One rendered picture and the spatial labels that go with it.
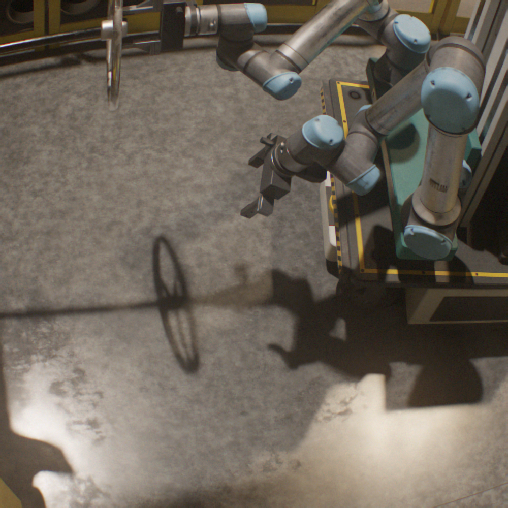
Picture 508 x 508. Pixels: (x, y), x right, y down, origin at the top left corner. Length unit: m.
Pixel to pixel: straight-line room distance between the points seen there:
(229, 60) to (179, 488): 1.08
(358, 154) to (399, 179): 0.34
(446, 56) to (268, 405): 1.13
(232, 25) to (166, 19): 0.15
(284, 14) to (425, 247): 1.48
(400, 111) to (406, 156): 0.42
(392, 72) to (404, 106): 0.55
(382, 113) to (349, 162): 0.14
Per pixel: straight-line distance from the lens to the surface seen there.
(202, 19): 1.70
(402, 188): 2.03
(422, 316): 2.23
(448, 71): 1.43
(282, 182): 1.78
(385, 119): 1.73
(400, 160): 2.08
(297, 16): 3.03
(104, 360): 2.19
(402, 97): 1.67
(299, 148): 1.70
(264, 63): 1.73
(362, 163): 1.72
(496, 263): 2.18
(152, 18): 2.91
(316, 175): 1.80
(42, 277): 2.33
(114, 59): 1.54
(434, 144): 1.55
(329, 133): 1.67
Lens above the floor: 2.00
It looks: 57 degrees down
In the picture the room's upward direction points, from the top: 13 degrees clockwise
